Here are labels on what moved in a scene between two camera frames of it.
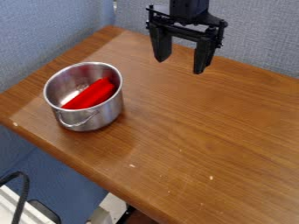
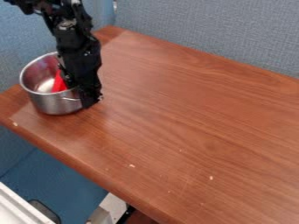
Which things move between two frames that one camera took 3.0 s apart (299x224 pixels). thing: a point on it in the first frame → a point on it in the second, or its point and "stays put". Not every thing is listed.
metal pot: (66, 82) → (38, 76)
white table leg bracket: (110, 211) stays put
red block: (91, 94) → (59, 85)
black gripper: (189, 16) → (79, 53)
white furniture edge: (30, 215) stays put
